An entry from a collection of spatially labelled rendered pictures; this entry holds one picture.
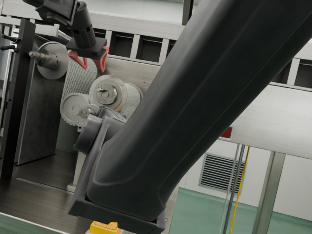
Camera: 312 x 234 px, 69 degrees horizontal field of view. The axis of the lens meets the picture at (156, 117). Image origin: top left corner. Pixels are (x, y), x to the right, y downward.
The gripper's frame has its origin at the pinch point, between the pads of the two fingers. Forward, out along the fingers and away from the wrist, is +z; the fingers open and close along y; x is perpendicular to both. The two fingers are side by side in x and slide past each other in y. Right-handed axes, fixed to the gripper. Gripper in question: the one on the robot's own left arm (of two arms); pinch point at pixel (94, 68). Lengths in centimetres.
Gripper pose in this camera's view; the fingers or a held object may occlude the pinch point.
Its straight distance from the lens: 75.5
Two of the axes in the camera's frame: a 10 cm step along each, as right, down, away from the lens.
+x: 2.7, -7.7, 5.8
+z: 0.2, 6.1, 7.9
